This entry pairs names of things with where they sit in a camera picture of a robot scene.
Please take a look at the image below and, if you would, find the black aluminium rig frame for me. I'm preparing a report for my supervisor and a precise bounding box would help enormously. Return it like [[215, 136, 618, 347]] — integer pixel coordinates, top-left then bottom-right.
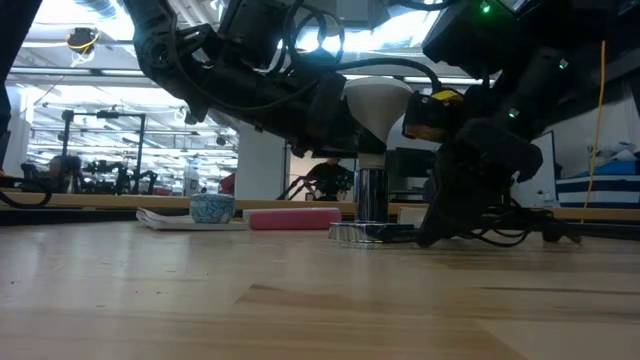
[[0, 206, 640, 243]]

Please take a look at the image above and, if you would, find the thick black cable loop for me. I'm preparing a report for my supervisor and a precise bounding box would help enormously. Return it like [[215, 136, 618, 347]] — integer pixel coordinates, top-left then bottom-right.
[[0, 174, 54, 210]]

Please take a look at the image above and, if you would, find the black left wrist camera cable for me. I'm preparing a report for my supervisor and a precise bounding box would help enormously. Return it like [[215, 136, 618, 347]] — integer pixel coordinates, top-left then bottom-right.
[[282, 0, 347, 69]]

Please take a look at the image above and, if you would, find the black lamp power cord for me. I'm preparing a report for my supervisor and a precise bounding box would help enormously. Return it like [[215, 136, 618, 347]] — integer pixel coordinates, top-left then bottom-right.
[[448, 197, 584, 249]]

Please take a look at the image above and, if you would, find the blue patterned round container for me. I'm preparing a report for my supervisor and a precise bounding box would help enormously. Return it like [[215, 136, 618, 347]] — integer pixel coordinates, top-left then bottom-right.
[[189, 193, 237, 225]]

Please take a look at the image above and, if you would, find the pink white plastic case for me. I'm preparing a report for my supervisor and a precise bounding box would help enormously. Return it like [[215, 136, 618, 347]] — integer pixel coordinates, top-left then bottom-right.
[[248, 207, 344, 232]]

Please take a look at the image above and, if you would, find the yellow black ceiling cable reel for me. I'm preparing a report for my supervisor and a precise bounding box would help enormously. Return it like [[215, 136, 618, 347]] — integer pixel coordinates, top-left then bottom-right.
[[65, 26, 101, 56]]

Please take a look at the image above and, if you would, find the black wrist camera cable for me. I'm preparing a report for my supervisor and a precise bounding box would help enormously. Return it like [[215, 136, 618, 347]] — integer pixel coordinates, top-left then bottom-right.
[[282, 0, 347, 69], [333, 0, 454, 94]]

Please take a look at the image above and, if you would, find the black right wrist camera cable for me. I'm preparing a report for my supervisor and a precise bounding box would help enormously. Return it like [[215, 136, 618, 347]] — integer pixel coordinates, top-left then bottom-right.
[[333, 0, 454, 94]]

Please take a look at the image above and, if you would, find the navy white striped box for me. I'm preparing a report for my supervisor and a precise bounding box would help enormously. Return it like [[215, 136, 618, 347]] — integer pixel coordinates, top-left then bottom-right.
[[555, 174, 640, 209]]

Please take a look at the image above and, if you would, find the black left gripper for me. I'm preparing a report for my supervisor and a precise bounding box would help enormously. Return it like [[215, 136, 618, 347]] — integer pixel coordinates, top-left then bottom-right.
[[269, 69, 389, 159]]

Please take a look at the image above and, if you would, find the black background robot rig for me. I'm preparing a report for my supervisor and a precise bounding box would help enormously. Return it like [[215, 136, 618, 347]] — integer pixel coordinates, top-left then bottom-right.
[[19, 107, 159, 197]]

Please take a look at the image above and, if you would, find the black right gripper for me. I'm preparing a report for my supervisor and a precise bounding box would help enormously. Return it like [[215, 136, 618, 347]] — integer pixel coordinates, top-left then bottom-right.
[[416, 118, 544, 249]]

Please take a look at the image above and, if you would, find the tan wooden desk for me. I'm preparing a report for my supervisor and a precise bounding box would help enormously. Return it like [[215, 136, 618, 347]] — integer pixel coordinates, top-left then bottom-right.
[[0, 192, 640, 224]]

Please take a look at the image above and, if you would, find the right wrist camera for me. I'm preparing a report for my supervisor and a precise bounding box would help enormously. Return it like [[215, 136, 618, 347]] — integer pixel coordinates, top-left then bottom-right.
[[401, 88, 465, 142]]

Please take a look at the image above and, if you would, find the person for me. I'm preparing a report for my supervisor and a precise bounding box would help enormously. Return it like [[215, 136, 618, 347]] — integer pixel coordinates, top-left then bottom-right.
[[305, 157, 354, 203]]

